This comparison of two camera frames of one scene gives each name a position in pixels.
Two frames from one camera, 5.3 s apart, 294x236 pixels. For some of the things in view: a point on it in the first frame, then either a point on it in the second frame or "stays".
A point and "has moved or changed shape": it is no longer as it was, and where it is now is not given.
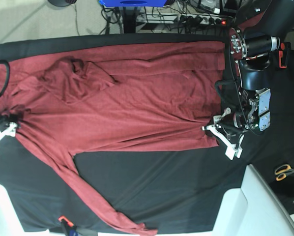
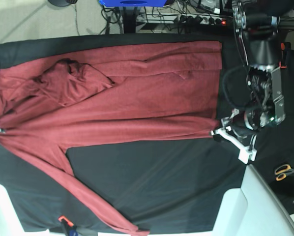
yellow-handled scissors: x=281 y=171 stays
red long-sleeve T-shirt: x=118 y=98 has moved or changed shape
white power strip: x=187 y=19 stays
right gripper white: x=233 y=150 -> x=247 y=154
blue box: x=132 y=3 stays
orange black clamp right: x=283 y=54 stays
